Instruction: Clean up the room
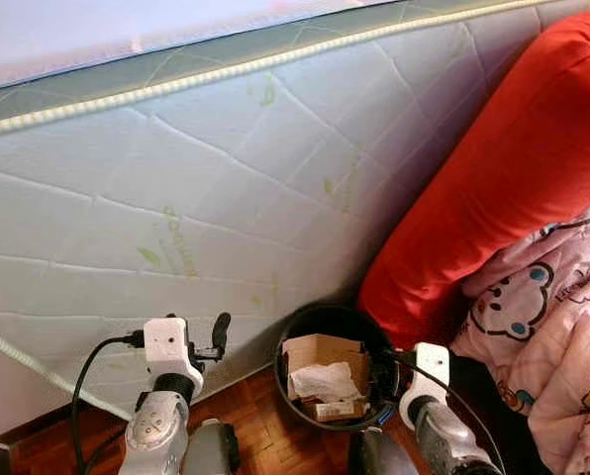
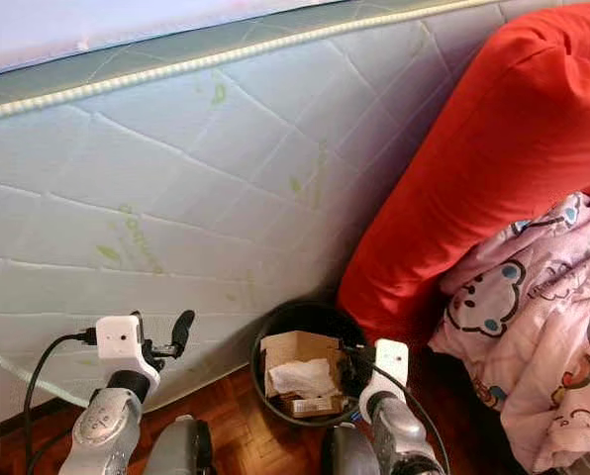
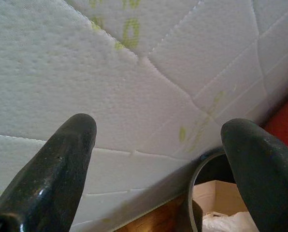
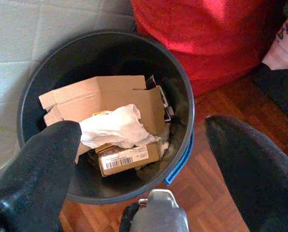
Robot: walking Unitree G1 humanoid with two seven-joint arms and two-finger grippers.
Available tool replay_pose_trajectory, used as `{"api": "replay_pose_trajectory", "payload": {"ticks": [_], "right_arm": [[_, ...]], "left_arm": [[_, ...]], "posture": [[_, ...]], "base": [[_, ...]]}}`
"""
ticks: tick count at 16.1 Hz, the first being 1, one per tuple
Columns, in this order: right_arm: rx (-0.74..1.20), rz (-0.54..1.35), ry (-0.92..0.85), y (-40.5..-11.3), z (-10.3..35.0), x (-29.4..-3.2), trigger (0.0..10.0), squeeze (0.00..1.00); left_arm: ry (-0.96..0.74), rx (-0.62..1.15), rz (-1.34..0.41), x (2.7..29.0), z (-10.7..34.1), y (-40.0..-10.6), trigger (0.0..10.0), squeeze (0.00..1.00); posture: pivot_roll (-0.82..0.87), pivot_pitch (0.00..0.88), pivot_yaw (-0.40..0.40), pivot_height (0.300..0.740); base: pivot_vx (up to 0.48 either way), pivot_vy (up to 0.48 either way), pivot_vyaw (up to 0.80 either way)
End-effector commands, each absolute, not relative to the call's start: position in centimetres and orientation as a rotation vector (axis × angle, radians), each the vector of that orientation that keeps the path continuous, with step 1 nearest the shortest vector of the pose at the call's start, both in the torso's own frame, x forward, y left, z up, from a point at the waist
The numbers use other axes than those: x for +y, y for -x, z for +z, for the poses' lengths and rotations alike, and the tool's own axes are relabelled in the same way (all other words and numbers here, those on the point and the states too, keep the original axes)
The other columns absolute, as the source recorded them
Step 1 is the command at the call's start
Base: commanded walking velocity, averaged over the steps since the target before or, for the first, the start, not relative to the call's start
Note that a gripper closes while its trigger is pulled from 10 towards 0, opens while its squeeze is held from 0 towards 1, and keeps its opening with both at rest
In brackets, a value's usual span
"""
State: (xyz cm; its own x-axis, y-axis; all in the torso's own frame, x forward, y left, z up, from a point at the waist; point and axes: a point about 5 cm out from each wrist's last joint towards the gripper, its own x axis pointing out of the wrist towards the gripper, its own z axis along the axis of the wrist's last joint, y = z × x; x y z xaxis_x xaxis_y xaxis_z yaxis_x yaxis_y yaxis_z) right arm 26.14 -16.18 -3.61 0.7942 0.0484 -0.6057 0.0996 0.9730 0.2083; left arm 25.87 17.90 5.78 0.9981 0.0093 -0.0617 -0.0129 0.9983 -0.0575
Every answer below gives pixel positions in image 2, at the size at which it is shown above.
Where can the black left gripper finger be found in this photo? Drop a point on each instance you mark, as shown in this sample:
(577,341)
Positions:
(184,329)

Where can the pink cartoon print blanket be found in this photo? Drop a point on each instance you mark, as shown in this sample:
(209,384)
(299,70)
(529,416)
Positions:
(533,327)

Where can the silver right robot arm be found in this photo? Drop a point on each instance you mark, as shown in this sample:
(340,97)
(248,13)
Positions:
(404,440)

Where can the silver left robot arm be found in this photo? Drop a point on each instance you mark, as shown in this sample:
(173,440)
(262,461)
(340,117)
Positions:
(102,430)

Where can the crumpled white paper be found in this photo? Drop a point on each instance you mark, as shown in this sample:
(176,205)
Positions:
(303,378)

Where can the small brown cardboard box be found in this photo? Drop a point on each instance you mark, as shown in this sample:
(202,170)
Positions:
(315,406)

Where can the brown cardboard piece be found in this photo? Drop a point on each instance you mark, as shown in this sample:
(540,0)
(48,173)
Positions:
(300,345)

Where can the black round waste bin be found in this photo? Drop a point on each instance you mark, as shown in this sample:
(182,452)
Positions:
(300,315)

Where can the grey right robot leg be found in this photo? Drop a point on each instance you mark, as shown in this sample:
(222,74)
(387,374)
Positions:
(349,453)

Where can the grey robot leg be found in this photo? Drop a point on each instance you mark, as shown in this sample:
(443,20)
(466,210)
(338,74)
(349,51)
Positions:
(349,453)
(181,447)

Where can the grey left robot leg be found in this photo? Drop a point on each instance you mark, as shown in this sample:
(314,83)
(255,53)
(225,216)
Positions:
(181,447)

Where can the pale green quilted mattress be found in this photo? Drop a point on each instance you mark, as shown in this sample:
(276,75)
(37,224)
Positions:
(196,198)

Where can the large red cushion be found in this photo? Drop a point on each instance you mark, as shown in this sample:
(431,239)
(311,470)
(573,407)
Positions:
(483,158)

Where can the pale pink mattress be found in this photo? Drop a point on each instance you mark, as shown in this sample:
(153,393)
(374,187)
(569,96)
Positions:
(117,25)

